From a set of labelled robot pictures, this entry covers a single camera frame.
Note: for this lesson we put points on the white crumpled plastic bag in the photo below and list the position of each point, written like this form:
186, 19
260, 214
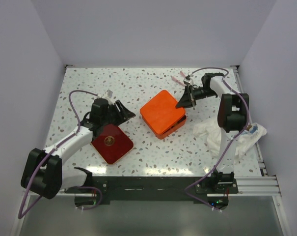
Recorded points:
210, 129

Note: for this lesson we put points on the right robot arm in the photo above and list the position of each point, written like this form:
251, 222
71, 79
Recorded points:
232, 119

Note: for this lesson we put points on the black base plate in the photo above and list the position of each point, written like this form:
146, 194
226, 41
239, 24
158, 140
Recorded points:
213, 190

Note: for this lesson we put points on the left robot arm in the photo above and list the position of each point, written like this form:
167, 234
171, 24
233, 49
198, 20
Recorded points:
43, 173

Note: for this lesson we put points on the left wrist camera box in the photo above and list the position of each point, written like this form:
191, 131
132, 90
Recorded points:
108, 94

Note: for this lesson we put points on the orange compartment cookie box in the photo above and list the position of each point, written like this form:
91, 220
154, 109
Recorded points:
163, 128

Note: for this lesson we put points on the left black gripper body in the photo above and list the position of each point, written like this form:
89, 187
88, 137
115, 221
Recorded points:
111, 117

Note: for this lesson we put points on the red cookie tray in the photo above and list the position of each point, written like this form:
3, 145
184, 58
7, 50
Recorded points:
112, 144

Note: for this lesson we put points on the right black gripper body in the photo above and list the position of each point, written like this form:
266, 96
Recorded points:
201, 93

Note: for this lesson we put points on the orange box lid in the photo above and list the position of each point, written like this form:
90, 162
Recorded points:
162, 107

